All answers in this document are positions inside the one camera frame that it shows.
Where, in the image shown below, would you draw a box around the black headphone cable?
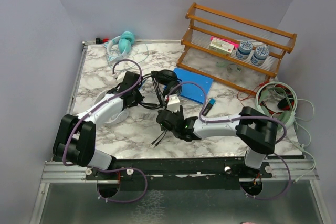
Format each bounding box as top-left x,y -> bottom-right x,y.
141,71 -> 171,148

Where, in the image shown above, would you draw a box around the white over-ear headphones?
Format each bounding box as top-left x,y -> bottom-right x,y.
94,90 -> 130,125

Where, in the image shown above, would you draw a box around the black blue headphones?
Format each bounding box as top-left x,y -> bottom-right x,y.
140,69 -> 182,110

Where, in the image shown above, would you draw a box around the teal cat-ear headphones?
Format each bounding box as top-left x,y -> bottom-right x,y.
103,31 -> 135,64

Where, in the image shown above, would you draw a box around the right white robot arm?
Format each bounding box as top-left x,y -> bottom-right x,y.
156,107 -> 278,177

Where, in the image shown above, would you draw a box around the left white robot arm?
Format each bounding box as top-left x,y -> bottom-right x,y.
52,71 -> 143,179

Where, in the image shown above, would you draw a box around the green headphones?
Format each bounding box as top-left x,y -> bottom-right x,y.
255,81 -> 316,146

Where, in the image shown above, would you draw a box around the red black headphones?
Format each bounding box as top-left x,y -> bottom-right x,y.
259,84 -> 296,111

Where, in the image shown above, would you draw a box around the black blue marker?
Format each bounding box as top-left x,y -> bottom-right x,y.
202,99 -> 216,116

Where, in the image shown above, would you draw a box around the blue notebook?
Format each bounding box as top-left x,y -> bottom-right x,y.
173,68 -> 214,104

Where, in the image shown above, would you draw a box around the red black connector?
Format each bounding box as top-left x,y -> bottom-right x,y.
95,38 -> 109,45

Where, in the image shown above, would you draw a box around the tape roll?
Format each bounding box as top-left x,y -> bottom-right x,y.
226,63 -> 242,75

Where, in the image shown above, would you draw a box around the white green box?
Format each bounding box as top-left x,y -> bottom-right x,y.
209,37 -> 235,57

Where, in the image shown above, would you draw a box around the wooden shelf rack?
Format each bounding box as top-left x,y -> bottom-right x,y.
176,3 -> 297,93

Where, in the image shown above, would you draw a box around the left blue-lid jar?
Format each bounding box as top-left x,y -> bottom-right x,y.
236,40 -> 253,60

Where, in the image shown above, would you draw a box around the blue-lid jar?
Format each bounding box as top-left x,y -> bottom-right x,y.
251,46 -> 269,66
236,40 -> 253,60

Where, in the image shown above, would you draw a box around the right blue-lid jar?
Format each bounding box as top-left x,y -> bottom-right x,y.
251,46 -> 269,66

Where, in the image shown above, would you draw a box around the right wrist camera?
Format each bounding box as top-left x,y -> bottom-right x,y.
166,94 -> 181,113

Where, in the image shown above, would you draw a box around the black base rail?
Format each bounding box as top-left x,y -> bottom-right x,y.
52,155 -> 274,191

